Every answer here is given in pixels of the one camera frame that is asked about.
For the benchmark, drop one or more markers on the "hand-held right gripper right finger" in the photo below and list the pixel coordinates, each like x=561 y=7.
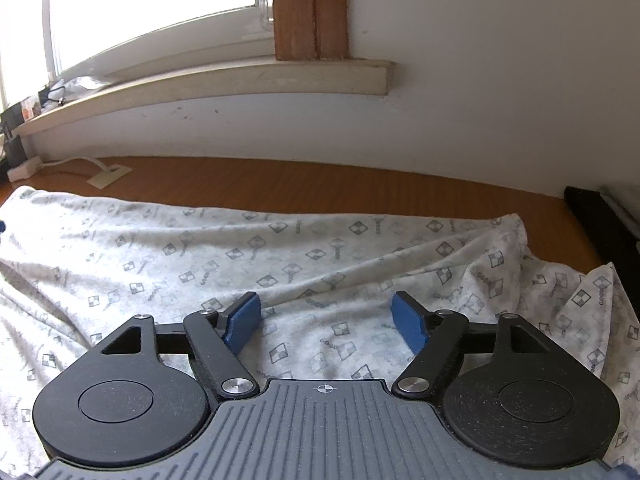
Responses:
x=410 y=322

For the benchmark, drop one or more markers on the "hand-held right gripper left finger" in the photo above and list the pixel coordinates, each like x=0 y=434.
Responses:
x=242 y=322

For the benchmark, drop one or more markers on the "white patterned hoodie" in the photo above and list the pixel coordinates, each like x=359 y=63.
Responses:
x=200 y=250

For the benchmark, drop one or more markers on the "white socket plate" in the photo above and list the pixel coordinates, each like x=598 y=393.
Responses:
x=110 y=176

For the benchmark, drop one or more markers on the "black folded garment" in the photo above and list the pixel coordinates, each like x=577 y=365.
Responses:
x=595 y=220

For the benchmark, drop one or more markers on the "beige window sill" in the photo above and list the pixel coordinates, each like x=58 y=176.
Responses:
x=225 y=85

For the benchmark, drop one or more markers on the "grey printed t-shirt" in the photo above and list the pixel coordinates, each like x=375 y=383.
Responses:
x=625 y=210

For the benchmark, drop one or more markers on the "white power strip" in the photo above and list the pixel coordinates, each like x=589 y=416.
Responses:
x=25 y=168

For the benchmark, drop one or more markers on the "clear plastic bag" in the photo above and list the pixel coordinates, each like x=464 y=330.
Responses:
x=80 y=82

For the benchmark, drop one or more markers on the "glass jar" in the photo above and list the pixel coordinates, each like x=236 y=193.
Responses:
x=31 y=110

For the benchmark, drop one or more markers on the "black device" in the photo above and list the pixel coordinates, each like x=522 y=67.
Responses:
x=9 y=121

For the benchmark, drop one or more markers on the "white window frame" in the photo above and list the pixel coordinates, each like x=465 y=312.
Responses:
x=175 y=37

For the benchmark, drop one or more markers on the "wooden window frame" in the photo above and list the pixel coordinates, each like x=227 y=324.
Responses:
x=310 y=10

